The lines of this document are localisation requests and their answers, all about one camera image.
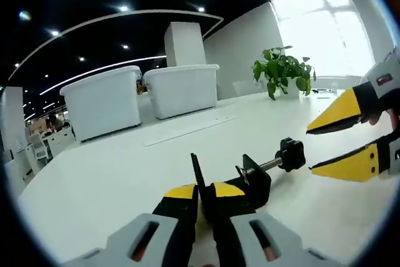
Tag retaining clip screw with knob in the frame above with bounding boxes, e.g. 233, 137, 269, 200
235, 137, 307, 187

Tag white plastic storage bin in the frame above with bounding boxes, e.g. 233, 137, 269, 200
142, 63, 220, 120
59, 65, 142, 143

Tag black fixed fixture clamp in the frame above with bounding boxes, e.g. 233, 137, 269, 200
189, 153, 272, 215

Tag straight ceiling light strip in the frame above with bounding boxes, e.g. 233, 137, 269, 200
39, 55, 168, 96

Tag white office chair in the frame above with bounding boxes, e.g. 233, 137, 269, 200
29, 132, 51, 163

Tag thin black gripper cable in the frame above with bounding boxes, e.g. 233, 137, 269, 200
389, 107, 400, 132

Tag white low cabinet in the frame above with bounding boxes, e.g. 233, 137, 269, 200
46, 129, 76, 158

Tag round ceiling spotlights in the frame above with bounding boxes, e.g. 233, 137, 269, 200
17, 4, 207, 79

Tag green plant in white pot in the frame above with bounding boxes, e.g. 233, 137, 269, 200
252, 45, 316, 101

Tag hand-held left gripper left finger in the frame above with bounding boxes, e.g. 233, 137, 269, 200
60, 183, 200, 267

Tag white chair back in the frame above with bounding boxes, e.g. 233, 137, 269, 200
232, 81, 261, 96

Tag white square pillar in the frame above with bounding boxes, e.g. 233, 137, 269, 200
0, 87, 28, 168
164, 21, 207, 67

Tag white desk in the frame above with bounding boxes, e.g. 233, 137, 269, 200
17, 87, 400, 267

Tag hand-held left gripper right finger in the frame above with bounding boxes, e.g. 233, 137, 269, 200
202, 180, 342, 267

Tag bright window with blinds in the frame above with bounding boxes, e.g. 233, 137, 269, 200
267, 0, 378, 78

